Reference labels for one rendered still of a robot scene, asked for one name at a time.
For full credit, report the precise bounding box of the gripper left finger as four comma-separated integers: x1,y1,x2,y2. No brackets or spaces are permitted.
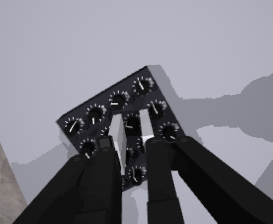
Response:
12,114,127,224

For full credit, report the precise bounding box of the black knob box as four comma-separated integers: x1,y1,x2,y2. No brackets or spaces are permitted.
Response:
56,66,185,192

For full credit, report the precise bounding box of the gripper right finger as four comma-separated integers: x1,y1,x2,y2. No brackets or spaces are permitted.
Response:
139,109,273,224

